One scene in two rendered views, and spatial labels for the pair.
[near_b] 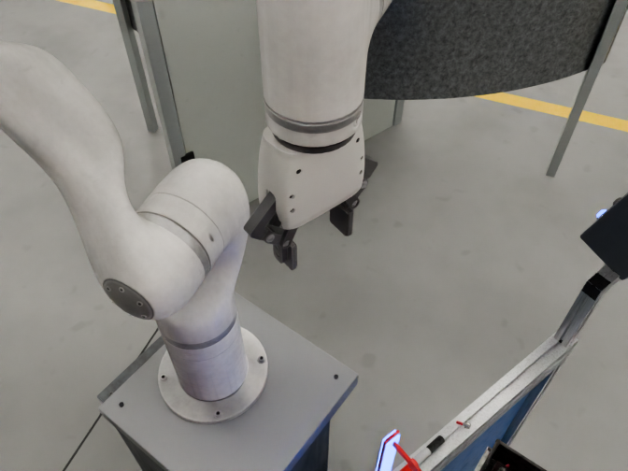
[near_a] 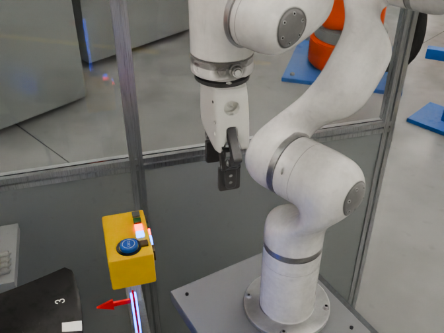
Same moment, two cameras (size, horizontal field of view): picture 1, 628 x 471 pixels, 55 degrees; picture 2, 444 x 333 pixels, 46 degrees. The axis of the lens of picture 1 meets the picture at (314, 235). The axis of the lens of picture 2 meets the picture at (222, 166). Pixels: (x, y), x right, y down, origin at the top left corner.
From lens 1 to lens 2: 90 cm
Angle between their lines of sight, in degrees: 77
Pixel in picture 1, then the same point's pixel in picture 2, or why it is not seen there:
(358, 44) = (191, 9)
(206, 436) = (237, 290)
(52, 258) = not seen: outside the picture
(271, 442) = (215, 323)
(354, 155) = (211, 111)
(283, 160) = not seen: hidden behind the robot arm
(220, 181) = (324, 171)
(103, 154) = (318, 88)
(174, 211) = (297, 145)
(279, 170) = not seen: hidden behind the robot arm
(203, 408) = (257, 289)
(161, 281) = (252, 145)
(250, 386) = (262, 320)
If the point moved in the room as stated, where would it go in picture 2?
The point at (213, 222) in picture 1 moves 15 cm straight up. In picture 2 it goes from (291, 170) to (298, 92)
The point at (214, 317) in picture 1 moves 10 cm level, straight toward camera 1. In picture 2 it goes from (269, 228) to (217, 224)
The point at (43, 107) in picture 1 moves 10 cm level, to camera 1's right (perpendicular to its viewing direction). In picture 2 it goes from (336, 51) to (323, 73)
